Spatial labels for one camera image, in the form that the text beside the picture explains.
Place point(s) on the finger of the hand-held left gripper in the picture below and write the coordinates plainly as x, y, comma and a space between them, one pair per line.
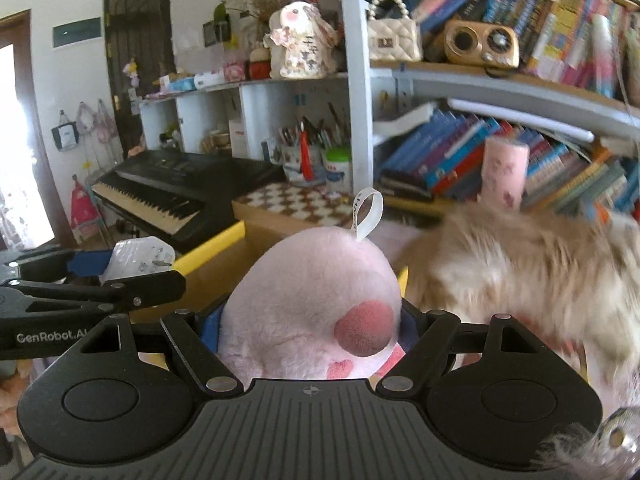
125, 290
92, 261

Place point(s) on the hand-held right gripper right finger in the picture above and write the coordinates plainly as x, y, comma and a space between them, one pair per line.
409, 332

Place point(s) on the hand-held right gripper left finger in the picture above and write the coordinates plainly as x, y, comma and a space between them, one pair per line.
211, 332

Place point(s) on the white plastic packet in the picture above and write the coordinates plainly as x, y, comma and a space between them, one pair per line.
142, 257

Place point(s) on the yellow paper sheet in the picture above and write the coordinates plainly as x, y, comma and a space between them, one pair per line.
225, 265

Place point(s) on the pink plush toy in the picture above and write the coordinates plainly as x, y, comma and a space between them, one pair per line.
300, 290

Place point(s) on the pink backpack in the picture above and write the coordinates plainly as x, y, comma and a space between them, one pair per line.
84, 207

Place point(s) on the black electronic keyboard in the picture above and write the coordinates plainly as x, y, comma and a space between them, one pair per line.
175, 185

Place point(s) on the dark tote bag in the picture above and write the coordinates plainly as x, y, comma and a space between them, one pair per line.
63, 135

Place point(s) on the fluffy cream cat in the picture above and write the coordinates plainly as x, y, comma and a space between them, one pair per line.
530, 265

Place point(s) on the pink hanging bag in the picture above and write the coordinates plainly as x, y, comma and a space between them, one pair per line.
97, 122

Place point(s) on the checkered board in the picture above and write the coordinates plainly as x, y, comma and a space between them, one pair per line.
295, 205

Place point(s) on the white green-lidded jar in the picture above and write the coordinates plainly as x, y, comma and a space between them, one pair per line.
337, 170

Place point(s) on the row of leaning books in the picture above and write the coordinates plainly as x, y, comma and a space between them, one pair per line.
450, 155

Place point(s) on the white cubby shelf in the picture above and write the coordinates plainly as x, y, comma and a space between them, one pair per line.
200, 110

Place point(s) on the pink printed cup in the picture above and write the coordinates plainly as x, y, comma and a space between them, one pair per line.
504, 170

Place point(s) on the white pen holder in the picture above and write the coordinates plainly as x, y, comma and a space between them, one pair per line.
300, 165

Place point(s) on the dark wooden door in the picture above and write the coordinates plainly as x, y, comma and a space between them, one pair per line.
137, 45

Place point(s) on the white bookshelf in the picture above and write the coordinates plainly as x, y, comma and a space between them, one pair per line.
357, 85

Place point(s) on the red round figurine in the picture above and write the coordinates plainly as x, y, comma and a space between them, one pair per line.
259, 65

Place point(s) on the beige quilted handbag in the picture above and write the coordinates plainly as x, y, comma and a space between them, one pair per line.
394, 37

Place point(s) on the golden retro radio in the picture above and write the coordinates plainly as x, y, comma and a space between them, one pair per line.
480, 42

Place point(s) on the rabbit figurine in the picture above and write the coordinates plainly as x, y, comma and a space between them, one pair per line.
300, 40

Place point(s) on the row of shelf-top books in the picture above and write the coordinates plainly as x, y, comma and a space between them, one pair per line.
550, 20

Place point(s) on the green wall sign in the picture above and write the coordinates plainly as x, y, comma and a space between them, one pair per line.
77, 32

